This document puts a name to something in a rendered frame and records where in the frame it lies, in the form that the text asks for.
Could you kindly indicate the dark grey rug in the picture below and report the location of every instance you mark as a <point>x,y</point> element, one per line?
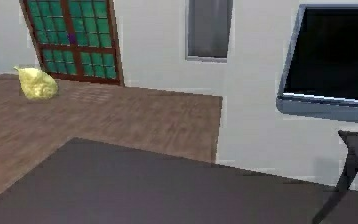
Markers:
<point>153,190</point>

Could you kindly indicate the brown door with green panes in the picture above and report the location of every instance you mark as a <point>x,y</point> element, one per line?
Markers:
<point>76,40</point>

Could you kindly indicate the yellow lumpy cushion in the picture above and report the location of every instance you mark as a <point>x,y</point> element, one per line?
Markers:
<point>37,84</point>

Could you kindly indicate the grey framed television set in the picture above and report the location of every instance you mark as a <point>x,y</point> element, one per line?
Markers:
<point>330,53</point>

